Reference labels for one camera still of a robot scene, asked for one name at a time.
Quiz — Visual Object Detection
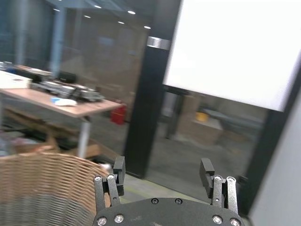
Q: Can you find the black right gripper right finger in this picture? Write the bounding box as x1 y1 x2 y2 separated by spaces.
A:
199 158 238 210

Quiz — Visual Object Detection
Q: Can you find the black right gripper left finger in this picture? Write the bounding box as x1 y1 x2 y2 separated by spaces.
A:
93 156 127 213

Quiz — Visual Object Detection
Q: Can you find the woven tan grey laundry basket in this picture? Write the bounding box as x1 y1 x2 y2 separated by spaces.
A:
0 150 111 226

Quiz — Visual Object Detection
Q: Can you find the beige concrete block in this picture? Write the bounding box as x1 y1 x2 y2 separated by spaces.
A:
181 94 224 146

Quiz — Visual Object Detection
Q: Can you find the red fire extinguisher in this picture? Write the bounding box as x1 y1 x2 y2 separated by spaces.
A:
110 105 128 126

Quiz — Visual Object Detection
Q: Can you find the yellow bucket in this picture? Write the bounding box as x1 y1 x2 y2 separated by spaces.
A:
195 112 209 122

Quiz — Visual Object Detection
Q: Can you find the grey stone slab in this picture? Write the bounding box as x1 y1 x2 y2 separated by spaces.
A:
203 107 264 127

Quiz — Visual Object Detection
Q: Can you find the wide black column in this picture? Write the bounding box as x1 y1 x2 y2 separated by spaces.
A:
123 35 171 179

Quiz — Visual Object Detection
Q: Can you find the wooden office desk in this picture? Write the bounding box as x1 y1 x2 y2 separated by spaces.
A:
0 69 122 159

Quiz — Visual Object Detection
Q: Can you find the grey metal desk equipment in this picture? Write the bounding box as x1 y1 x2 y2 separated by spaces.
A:
30 79 104 104

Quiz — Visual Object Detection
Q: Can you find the black desk monitor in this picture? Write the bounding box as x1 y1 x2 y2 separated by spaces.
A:
57 72 78 83

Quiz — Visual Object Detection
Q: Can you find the frosted white glass panel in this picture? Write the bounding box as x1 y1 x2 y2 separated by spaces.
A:
163 0 301 113

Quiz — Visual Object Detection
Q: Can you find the white flat box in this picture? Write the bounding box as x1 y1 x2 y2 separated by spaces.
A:
0 70 33 89

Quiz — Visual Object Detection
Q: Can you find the black door post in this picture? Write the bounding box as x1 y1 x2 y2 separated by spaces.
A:
239 50 301 215

